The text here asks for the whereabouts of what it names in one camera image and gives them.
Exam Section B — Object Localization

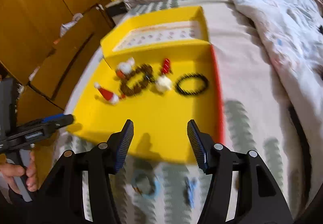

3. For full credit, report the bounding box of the red santa hat clip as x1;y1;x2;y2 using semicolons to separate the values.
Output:
94;83;126;105

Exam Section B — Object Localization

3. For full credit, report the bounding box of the black bead bracelet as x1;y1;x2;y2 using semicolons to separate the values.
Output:
174;72;210;97

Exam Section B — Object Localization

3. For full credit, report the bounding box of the light blue bangle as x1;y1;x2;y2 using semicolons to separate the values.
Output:
131;169;161;199

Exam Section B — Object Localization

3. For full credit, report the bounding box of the white fluffy pompom clip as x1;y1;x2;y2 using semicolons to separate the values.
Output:
155;75;172;93

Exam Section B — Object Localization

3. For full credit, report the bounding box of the brown rudraksha bead bracelet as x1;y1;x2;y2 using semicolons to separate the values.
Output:
119;63;155;97

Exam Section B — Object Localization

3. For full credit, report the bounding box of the person's left hand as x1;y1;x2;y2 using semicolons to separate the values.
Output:
1;151;38;194

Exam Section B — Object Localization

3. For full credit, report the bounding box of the green leaf patterned bedsheet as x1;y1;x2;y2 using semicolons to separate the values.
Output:
50;0;314;224

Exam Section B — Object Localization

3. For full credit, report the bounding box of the yellow cardboard box tray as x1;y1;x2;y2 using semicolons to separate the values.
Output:
67;6;224;163

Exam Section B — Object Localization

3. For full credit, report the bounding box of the red berry hair clip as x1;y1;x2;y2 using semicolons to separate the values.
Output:
160;58;172;75

